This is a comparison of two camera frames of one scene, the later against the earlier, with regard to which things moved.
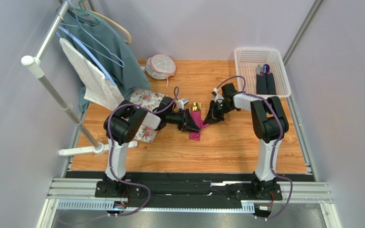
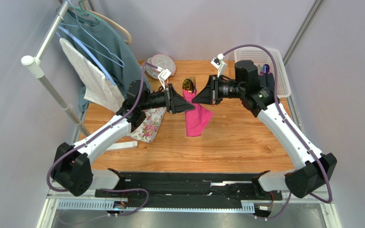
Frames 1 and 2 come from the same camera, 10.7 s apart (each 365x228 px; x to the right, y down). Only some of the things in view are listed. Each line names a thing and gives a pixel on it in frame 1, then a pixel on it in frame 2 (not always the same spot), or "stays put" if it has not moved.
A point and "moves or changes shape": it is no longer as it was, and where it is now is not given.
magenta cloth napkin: [196, 117] moves or changes shape
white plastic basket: [246, 60] stays put
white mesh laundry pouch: [159, 66] stays put
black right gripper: [216, 111] -> [214, 90]
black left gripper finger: [188, 124] -> [177, 103]
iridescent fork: [198, 105] -> [193, 80]
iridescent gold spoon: [195, 107] moves or changes shape
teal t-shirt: [103, 46] stays put
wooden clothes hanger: [100, 16] stays put
